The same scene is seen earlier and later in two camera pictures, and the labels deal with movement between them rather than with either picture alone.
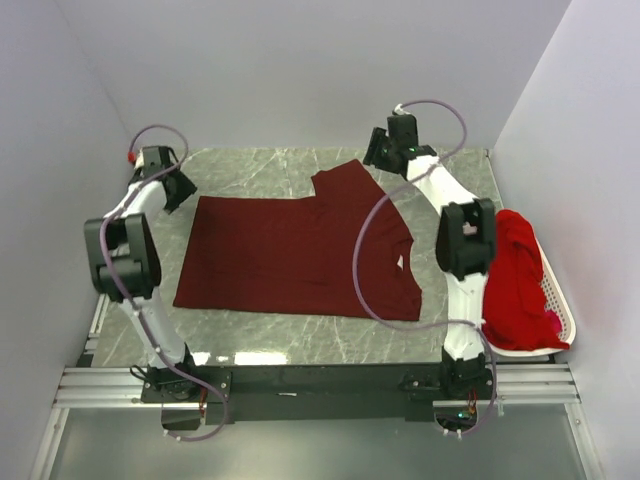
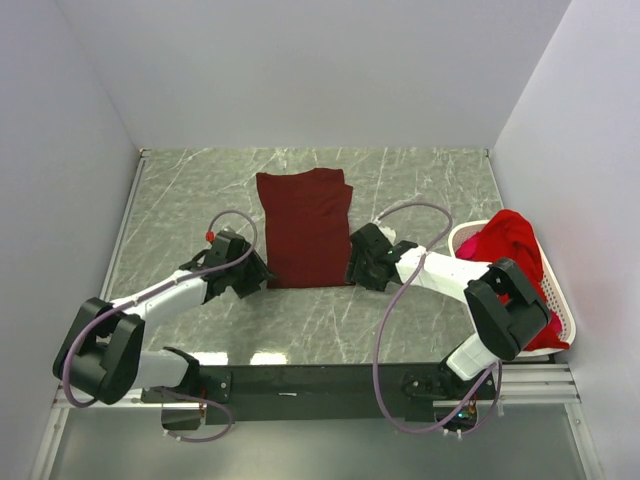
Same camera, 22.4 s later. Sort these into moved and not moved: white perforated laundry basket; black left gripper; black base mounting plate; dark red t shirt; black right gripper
Moved: black left gripper; dark red t shirt; black right gripper
Not moved: black base mounting plate; white perforated laundry basket
